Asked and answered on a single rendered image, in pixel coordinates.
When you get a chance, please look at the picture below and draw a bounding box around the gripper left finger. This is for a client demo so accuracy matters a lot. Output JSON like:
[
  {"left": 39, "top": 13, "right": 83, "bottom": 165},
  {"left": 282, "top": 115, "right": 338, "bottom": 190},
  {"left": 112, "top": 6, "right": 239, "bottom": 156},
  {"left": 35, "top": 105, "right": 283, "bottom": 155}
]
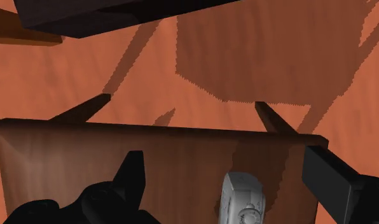
[{"left": 3, "top": 150, "right": 162, "bottom": 224}]

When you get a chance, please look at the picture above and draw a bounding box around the brown wooden table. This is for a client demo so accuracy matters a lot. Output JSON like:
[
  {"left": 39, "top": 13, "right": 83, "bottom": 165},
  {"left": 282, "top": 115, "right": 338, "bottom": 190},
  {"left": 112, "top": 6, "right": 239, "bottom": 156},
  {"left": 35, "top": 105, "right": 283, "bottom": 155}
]
[{"left": 0, "top": 93, "right": 330, "bottom": 224}]

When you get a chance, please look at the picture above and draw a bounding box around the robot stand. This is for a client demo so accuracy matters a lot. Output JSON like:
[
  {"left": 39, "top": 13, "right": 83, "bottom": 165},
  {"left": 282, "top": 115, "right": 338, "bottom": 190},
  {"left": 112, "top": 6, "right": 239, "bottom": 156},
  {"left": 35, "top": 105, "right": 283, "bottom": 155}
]
[{"left": 12, "top": 0, "right": 242, "bottom": 39}]

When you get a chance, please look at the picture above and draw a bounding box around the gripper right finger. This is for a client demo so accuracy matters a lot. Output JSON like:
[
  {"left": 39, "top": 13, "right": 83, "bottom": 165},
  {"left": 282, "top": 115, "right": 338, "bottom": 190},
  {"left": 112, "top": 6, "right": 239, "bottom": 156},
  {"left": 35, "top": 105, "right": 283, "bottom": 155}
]
[{"left": 301, "top": 145, "right": 379, "bottom": 224}]

